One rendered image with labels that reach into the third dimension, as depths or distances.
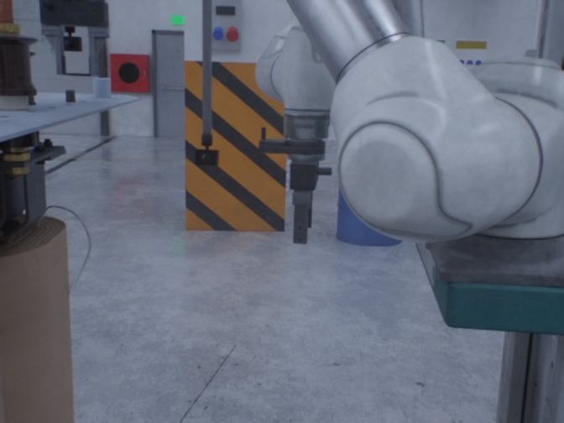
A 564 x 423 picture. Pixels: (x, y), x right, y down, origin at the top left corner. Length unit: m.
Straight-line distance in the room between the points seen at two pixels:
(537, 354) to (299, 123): 0.63
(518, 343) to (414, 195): 0.77
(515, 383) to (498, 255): 0.56
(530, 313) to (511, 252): 0.08
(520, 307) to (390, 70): 0.35
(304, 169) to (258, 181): 4.69
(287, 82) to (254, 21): 4.61
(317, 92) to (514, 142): 0.57
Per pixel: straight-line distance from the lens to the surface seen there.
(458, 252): 0.88
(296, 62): 1.22
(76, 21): 1.49
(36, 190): 1.49
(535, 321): 0.88
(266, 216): 5.96
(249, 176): 5.89
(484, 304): 0.86
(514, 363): 1.37
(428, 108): 0.64
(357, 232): 5.62
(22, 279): 1.39
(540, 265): 0.88
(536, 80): 0.84
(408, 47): 0.71
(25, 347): 1.44
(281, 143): 1.25
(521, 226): 0.86
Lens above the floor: 1.44
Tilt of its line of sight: 13 degrees down
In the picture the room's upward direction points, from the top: 2 degrees clockwise
